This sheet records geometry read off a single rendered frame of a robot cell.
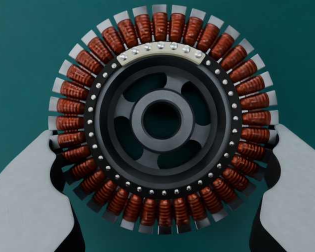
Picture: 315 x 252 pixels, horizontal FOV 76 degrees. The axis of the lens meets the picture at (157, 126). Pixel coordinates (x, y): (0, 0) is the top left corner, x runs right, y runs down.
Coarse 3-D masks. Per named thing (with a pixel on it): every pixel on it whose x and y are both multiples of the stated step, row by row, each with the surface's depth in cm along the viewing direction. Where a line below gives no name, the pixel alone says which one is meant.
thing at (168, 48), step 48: (96, 48) 9; (144, 48) 9; (192, 48) 9; (240, 48) 9; (96, 96) 10; (144, 96) 10; (240, 96) 10; (96, 144) 10; (144, 144) 10; (240, 144) 10; (96, 192) 10; (144, 192) 10; (192, 192) 10
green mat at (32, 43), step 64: (0, 0) 13; (64, 0) 13; (128, 0) 13; (192, 0) 13; (256, 0) 13; (0, 64) 13; (0, 128) 13; (128, 128) 13; (64, 192) 14; (256, 192) 13
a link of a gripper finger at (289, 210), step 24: (264, 144) 11; (288, 144) 9; (288, 168) 8; (312, 168) 8; (264, 192) 7; (288, 192) 7; (312, 192) 7; (264, 216) 6; (288, 216) 6; (312, 216) 6; (264, 240) 6; (288, 240) 5; (312, 240) 5
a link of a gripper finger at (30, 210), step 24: (48, 144) 9; (24, 168) 8; (48, 168) 8; (0, 192) 7; (24, 192) 7; (48, 192) 7; (0, 216) 6; (24, 216) 6; (48, 216) 6; (72, 216) 6; (0, 240) 6; (24, 240) 6; (48, 240) 6; (72, 240) 6
